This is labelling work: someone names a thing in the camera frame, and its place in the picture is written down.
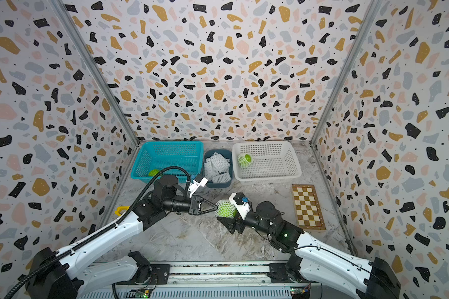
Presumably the white plastic basket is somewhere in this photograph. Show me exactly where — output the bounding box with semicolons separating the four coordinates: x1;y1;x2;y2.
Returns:
232;142;302;185

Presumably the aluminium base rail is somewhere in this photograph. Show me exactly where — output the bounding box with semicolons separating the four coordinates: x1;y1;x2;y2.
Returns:
77;259;371;299

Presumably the black corrugated cable conduit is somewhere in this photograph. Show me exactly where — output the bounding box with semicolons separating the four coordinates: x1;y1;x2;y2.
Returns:
3;166;192;299

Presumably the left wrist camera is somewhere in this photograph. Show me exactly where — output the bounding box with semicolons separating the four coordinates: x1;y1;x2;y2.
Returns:
187;174;208;198

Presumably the pile of white foam nets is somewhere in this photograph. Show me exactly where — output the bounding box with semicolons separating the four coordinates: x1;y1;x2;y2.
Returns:
204;151;232;184

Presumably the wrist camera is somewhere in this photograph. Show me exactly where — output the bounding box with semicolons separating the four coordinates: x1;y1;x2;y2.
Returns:
187;174;208;198
229;193;252;220

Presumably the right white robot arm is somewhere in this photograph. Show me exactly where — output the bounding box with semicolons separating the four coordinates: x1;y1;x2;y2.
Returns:
216;198;401;299

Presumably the dark teal small bin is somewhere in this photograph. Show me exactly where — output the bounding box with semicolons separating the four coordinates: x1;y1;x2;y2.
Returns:
203;149;233;189

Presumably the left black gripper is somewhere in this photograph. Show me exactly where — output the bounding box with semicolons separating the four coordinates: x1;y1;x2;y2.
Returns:
163;196;218;217

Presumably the white foam net sleeve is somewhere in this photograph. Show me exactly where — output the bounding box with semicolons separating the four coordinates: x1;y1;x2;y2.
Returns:
214;199;238;219
237;153;254;169

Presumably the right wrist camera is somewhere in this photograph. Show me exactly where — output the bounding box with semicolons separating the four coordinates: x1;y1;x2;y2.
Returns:
229;193;252;220

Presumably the yellow triangular plastic piece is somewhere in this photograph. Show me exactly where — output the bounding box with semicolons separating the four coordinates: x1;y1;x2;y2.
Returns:
114;206;129;216

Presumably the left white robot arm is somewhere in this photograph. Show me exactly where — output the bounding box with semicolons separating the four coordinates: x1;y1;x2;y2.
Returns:
24;174;209;299

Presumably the wooden chessboard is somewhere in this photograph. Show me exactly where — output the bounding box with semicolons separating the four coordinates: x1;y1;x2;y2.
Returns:
292;184;326;230

